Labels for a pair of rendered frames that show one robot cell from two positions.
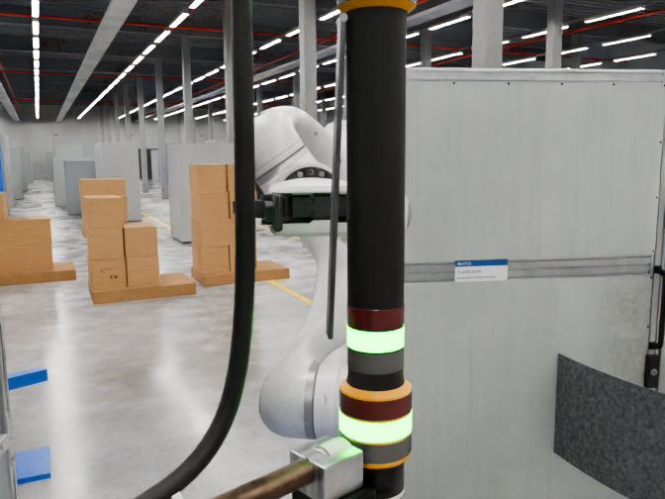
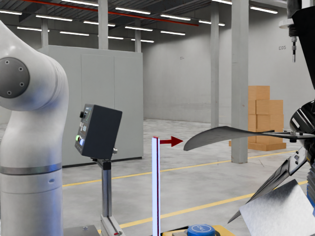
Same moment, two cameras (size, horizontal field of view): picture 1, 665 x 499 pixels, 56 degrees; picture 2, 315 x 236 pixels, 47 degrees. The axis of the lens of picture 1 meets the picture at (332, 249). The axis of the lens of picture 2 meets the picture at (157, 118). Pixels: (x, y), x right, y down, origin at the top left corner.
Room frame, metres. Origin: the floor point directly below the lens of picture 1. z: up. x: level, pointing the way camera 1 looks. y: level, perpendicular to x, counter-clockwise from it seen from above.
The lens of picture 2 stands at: (0.83, 0.77, 1.27)
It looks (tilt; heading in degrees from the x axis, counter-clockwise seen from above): 3 degrees down; 260
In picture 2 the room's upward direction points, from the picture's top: straight up
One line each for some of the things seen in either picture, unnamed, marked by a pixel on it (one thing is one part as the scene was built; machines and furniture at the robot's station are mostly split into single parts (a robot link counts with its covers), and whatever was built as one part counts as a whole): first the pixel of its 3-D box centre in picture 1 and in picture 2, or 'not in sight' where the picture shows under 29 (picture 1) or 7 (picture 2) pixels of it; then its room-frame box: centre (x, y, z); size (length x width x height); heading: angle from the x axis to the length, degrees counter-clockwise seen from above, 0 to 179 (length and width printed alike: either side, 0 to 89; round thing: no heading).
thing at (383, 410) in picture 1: (375, 396); not in sight; (0.35, -0.02, 1.56); 0.04 x 0.04 x 0.01
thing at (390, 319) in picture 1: (375, 312); not in sight; (0.35, -0.02, 1.61); 0.03 x 0.03 x 0.01
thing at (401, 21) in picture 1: (375, 205); not in sight; (0.35, -0.02, 1.67); 0.03 x 0.03 x 0.21
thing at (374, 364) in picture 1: (375, 355); not in sight; (0.35, -0.02, 1.58); 0.03 x 0.03 x 0.01
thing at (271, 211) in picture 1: (262, 210); not in sight; (0.56, 0.06, 1.65); 0.07 x 0.03 x 0.03; 8
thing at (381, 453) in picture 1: (375, 438); not in sight; (0.35, -0.02, 1.53); 0.04 x 0.04 x 0.01
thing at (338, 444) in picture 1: (332, 458); not in sight; (0.33, 0.00, 1.53); 0.02 x 0.02 x 0.02; 43
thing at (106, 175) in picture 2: not in sight; (106, 188); (0.78, -0.50, 0.96); 0.03 x 0.03 x 0.20; 8
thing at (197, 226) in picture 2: not in sight; (201, 232); (0.68, 0.27, 1.08); 0.04 x 0.04 x 0.02
